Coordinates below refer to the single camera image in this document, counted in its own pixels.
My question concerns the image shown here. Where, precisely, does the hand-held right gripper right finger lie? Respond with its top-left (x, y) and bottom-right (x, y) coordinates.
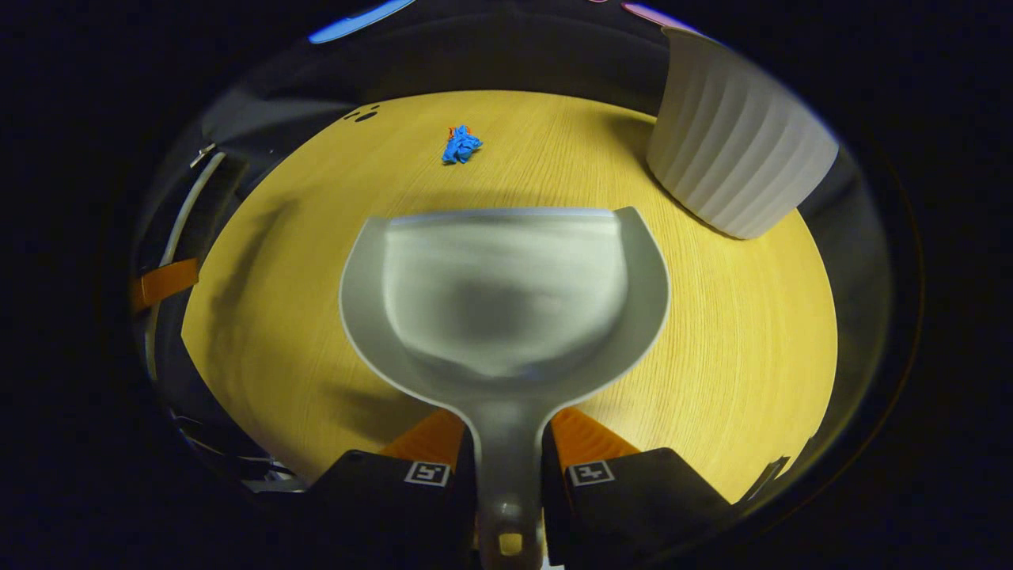
top-left (542, 406), bottom-right (733, 570)

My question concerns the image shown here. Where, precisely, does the black backdrop cloth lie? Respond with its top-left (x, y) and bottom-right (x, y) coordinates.
top-left (131, 0), bottom-right (895, 507)

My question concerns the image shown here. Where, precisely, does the white ribbed garbage bin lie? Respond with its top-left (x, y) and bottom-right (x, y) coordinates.
top-left (647, 28), bottom-right (840, 241)

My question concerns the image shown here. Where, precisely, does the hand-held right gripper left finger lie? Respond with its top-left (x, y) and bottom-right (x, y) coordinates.
top-left (305, 408), bottom-right (478, 570)

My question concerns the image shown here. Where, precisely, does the blue paper scrap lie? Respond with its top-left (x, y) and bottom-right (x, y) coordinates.
top-left (442, 125), bottom-right (484, 165)

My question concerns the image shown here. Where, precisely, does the white plastic dustpan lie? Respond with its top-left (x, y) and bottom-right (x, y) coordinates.
top-left (339, 206), bottom-right (671, 570)

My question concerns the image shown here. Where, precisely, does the wooden desktop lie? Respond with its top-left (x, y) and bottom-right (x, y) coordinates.
top-left (180, 89), bottom-right (840, 507)

